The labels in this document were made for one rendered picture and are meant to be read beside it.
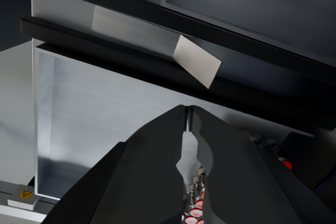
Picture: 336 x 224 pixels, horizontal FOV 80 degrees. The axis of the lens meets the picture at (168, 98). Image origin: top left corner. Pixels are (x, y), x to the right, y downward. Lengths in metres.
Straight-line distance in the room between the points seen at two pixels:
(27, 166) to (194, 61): 1.95
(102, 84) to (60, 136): 0.12
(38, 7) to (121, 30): 0.10
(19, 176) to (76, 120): 1.92
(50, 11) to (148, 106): 0.16
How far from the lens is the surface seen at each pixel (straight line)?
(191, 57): 0.23
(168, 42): 0.25
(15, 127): 1.84
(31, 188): 0.45
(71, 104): 0.32
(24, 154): 2.00
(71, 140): 0.36
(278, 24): 0.27
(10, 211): 1.40
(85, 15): 0.26
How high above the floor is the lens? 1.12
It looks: 61 degrees down
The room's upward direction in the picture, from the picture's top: 174 degrees counter-clockwise
